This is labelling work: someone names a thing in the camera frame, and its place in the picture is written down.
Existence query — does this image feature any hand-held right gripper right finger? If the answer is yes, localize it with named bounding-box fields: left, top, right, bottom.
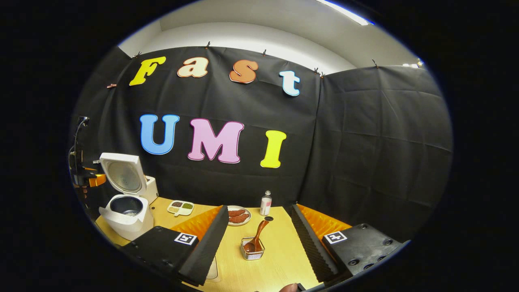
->
left=290, top=203, right=411, bottom=290

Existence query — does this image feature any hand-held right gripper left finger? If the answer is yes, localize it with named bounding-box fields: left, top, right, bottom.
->
left=121, top=205, right=230, bottom=288

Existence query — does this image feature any clear box of white rice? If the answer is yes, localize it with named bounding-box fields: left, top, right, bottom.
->
left=205, top=255, right=221, bottom=282

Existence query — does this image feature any brown wooden spoon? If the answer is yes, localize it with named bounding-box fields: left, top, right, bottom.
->
left=243, top=219, right=270, bottom=253

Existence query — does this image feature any white rice cooker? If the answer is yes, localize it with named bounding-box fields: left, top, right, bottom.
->
left=99, top=152, right=154, bottom=241

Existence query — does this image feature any white divided dish of beans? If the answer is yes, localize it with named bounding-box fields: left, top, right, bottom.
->
left=167, top=200, right=195, bottom=217

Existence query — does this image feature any white round plate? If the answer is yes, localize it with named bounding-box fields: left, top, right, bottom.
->
left=227, top=205, right=252, bottom=226

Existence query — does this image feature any white toaster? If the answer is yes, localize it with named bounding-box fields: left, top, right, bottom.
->
left=144, top=176, right=159, bottom=204

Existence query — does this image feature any small bottle with pink label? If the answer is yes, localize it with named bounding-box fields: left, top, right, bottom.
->
left=260, top=190, right=272, bottom=216

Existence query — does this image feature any black backdrop cloth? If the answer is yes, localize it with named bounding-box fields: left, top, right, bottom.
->
left=70, top=41, right=453, bottom=244

